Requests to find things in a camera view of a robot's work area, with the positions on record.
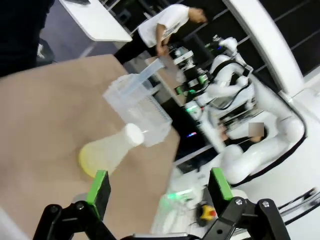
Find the person in white t-shirt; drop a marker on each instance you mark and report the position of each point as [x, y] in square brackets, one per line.
[162, 25]

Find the yellow emergency stop button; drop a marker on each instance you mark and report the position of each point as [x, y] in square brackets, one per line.
[206, 212]

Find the seated person dark clothes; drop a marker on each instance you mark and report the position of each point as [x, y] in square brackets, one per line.
[231, 136]

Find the translucent plastic conical flask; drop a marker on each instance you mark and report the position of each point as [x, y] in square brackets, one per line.
[105, 155]

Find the clear plastic beaker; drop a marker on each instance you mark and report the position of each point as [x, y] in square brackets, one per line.
[130, 105]

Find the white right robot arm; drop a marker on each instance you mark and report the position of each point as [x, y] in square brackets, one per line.
[262, 155]

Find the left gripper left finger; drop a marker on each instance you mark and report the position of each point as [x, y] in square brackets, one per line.
[98, 197]

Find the white round flask cap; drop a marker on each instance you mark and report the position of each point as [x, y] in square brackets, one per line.
[135, 135]

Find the white side table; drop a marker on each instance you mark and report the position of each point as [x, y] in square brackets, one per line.
[100, 25]

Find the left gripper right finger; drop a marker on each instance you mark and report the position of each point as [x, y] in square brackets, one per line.
[221, 190]

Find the clear plastic graduated cylinder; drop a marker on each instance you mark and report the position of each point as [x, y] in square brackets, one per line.
[150, 71]

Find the black flat tray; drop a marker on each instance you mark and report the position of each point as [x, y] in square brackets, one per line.
[80, 2]

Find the person in black sweater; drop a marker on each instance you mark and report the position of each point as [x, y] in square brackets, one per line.
[20, 30]

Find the white perforated plastic basket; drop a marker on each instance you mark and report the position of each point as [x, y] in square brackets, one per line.
[160, 125]

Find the white robot with black joints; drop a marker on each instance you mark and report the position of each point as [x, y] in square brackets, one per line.
[225, 67]

